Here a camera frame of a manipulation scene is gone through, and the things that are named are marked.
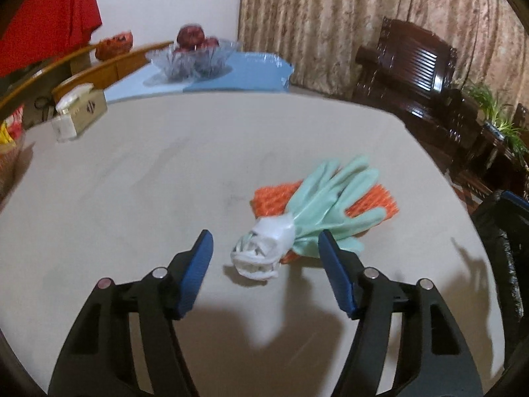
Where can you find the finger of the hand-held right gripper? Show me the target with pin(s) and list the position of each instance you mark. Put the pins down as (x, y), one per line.
(516, 203)

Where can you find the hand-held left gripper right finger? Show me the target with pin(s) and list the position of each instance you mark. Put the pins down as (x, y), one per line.
(337, 273)

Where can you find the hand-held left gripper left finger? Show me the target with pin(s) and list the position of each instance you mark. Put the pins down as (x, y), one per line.
(196, 273)

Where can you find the green work glove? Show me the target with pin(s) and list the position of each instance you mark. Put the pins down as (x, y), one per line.
(326, 202)

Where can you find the orange foam fruit net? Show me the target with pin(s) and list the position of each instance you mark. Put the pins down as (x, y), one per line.
(272, 198)

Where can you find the dark wooden side table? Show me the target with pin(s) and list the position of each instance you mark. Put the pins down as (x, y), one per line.
(487, 161)

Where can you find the green potted plant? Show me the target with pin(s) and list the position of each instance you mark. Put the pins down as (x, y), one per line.
(500, 120)

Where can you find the dark wooden armchair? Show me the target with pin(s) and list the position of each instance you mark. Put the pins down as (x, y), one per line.
(413, 82)

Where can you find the beige tissue box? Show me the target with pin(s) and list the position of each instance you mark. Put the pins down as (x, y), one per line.
(80, 111)

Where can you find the blue table cloth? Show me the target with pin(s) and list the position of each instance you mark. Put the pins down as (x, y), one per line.
(248, 74)

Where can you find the glass fruit bowl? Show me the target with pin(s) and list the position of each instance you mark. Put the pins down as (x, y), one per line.
(190, 64)

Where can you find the light wooden chair back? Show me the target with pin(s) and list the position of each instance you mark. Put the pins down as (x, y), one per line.
(53, 68)
(111, 68)

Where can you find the small red apple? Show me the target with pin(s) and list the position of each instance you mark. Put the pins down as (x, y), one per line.
(210, 43)

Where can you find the yellow red snack packet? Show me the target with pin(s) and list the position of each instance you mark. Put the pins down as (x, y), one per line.
(9, 130)

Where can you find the large red apple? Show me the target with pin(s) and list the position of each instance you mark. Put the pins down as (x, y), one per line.
(190, 36)

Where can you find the brown patterned curtain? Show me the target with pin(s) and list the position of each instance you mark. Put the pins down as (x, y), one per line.
(330, 20)

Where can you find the red cloth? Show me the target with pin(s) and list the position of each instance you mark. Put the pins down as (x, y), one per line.
(49, 16)

